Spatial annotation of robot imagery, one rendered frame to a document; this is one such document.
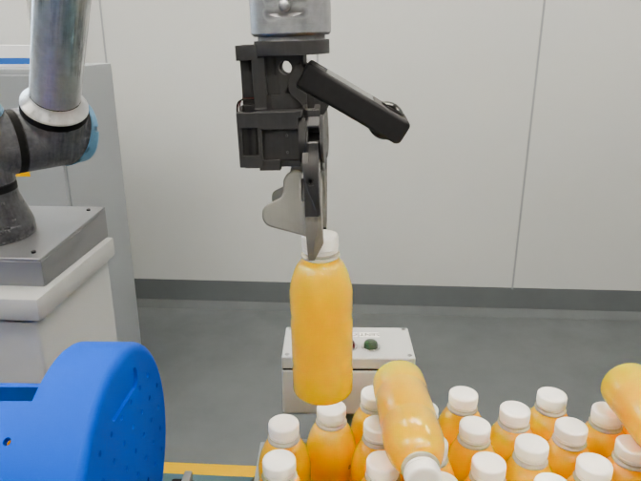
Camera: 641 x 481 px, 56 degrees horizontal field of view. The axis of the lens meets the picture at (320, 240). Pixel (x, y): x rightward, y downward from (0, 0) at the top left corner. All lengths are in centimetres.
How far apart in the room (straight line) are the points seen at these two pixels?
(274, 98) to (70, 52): 57
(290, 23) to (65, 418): 42
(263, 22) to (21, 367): 79
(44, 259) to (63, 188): 126
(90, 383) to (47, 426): 5
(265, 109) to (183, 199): 301
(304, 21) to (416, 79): 279
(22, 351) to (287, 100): 73
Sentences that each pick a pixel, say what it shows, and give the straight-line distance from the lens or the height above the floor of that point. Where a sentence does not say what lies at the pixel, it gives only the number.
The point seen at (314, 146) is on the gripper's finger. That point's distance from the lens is 56.
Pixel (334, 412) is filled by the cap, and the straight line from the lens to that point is 81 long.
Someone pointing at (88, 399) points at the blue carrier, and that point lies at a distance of 63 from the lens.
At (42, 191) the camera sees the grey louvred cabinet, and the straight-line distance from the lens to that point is 240.
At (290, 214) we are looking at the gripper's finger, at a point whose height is 139.
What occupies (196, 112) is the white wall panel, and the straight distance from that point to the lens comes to 345.
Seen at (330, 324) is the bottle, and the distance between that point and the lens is 63.
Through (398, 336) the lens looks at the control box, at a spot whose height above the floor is 110.
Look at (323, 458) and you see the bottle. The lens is 83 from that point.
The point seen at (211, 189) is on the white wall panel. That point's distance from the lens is 352.
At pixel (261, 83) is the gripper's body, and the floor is 151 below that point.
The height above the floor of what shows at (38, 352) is 105.
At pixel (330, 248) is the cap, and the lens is 61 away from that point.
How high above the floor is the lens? 155
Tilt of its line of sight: 19 degrees down
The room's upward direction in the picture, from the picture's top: straight up
